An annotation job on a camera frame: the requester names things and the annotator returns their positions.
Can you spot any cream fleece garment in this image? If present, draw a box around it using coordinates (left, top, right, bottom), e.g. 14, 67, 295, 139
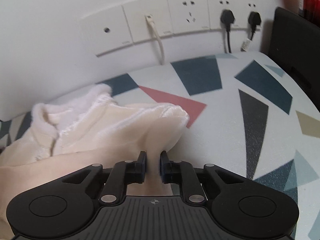
1, 84, 189, 239

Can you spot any geometric patterned bed sheet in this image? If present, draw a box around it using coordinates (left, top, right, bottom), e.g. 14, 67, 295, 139
1, 52, 319, 239

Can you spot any black power plug left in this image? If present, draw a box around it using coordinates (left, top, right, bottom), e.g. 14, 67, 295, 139
220, 9, 235, 53

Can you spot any black power plug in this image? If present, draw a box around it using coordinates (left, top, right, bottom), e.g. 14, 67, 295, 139
220, 9, 235, 53
248, 11, 261, 40

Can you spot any black power plug right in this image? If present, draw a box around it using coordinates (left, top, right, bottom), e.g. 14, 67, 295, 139
248, 11, 261, 40

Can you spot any white wall socket panel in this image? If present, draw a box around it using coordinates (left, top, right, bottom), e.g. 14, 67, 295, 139
79, 0, 264, 56

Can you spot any white network cable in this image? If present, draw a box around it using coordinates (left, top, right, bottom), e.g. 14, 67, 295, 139
145, 13, 166, 66

